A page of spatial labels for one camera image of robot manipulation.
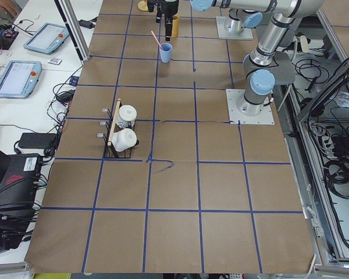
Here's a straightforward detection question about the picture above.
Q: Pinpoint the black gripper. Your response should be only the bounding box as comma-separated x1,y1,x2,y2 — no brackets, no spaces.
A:
155,0,179,41

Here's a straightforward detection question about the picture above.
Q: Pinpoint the pink chopstick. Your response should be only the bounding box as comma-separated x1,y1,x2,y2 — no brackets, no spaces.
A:
151,30,163,50

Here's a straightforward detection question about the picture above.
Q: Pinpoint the light blue plastic cup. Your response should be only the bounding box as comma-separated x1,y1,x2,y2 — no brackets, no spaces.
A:
159,42,173,63

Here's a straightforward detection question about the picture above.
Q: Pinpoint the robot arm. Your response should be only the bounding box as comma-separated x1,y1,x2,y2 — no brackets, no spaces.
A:
147,1,263,41
190,1,323,117

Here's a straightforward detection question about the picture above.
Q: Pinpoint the bamboo cylinder holder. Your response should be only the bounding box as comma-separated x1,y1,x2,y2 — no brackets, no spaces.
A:
172,15,179,38

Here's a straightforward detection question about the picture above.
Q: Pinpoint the wooden mug tree stand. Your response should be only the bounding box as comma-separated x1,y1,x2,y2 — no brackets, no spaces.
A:
137,0,148,12

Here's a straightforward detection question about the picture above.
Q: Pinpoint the white mug inner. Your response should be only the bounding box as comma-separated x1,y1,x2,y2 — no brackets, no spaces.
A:
116,105,137,128

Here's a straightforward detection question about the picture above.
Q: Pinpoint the white mug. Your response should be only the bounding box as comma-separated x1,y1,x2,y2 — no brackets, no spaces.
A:
116,105,137,128
112,128,139,152

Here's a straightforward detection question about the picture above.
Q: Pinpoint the teach pendant far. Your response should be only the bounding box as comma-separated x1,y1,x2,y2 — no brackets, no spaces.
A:
23,23,69,55

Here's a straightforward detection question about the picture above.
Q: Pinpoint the teach pendant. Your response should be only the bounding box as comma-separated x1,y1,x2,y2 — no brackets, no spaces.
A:
23,23,69,55
0,60,42,99

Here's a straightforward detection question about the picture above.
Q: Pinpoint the white mug outer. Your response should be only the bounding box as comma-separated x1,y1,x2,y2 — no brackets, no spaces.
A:
112,128,139,152

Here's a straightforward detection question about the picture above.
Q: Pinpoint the grey office chair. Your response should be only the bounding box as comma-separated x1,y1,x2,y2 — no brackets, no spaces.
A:
267,28,309,87

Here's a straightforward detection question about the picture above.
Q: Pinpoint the teach pendant near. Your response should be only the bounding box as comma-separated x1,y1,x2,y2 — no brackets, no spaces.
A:
0,60,42,99

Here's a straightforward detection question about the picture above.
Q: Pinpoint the black power adapter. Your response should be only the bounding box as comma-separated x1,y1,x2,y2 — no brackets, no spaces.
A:
13,133,56,154

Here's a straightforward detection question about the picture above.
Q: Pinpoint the black computer box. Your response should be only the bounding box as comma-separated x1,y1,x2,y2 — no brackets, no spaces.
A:
0,150,42,212

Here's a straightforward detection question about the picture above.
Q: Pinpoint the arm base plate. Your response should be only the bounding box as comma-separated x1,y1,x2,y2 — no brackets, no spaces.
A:
226,89,275,125
216,16,253,40

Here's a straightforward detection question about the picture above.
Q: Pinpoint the aluminium frame post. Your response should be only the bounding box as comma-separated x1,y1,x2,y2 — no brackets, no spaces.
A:
54,0,90,62

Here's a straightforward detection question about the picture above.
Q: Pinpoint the black wire mug rack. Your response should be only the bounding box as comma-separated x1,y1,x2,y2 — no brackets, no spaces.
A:
97,98,139,159

